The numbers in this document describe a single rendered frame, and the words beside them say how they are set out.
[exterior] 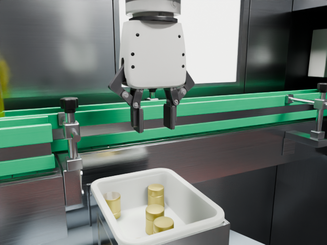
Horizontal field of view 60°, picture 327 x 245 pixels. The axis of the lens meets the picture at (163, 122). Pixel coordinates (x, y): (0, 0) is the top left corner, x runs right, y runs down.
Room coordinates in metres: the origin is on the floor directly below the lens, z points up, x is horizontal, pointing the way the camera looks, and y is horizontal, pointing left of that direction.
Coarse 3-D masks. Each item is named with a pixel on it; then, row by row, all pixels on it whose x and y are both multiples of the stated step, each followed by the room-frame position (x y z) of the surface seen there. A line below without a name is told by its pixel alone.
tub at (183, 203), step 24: (96, 192) 0.46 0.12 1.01; (120, 192) 0.53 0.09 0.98; (144, 192) 0.55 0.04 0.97; (168, 192) 0.55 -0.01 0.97; (192, 192) 0.47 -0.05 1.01; (120, 216) 0.50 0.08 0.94; (144, 216) 0.50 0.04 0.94; (168, 216) 0.50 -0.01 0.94; (192, 216) 0.46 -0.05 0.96; (216, 216) 0.39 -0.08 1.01; (120, 240) 0.33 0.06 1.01; (144, 240) 0.33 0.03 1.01
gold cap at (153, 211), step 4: (152, 204) 0.47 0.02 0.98; (156, 204) 0.47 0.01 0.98; (148, 208) 0.46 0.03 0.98; (152, 208) 0.46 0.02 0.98; (156, 208) 0.46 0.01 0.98; (160, 208) 0.46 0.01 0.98; (148, 212) 0.44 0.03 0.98; (152, 212) 0.44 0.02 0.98; (156, 212) 0.44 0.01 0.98; (160, 212) 0.44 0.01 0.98; (148, 216) 0.44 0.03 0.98; (152, 216) 0.44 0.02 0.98; (156, 216) 0.44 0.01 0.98; (160, 216) 0.44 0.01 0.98; (148, 220) 0.44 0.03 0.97; (152, 220) 0.44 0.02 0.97; (148, 224) 0.44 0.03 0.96; (152, 224) 0.44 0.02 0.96; (148, 228) 0.44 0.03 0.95; (152, 228) 0.44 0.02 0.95; (148, 232) 0.44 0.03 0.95; (152, 232) 0.44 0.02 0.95
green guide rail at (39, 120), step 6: (0, 120) 0.50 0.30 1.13; (6, 120) 0.50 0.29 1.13; (12, 120) 0.51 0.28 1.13; (18, 120) 0.51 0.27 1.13; (24, 120) 0.52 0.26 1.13; (30, 120) 0.52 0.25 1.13; (36, 120) 0.53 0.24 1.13; (42, 120) 0.53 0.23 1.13; (48, 120) 0.54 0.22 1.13; (0, 126) 0.50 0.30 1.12; (6, 126) 0.50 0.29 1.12; (12, 126) 0.51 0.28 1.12
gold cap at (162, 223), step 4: (164, 216) 0.43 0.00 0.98; (156, 220) 0.42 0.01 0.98; (160, 220) 0.42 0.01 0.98; (164, 220) 0.42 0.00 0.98; (168, 220) 0.42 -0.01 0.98; (172, 220) 0.42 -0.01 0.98; (156, 224) 0.41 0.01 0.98; (160, 224) 0.41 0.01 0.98; (164, 224) 0.41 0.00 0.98; (168, 224) 0.41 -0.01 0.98; (172, 224) 0.41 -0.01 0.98; (156, 228) 0.40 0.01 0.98; (160, 228) 0.40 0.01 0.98; (164, 228) 0.40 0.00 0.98; (168, 228) 0.40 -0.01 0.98; (172, 228) 0.41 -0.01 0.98; (156, 232) 0.40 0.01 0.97
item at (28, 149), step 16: (0, 128) 0.44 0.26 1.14; (16, 128) 0.45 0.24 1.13; (32, 128) 0.45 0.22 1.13; (48, 128) 0.47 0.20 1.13; (0, 144) 0.43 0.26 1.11; (16, 144) 0.44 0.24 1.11; (32, 144) 0.46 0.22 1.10; (48, 144) 0.47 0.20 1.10; (0, 160) 0.44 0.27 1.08; (16, 160) 0.44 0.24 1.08; (32, 160) 0.45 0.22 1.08; (48, 160) 0.46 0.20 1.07
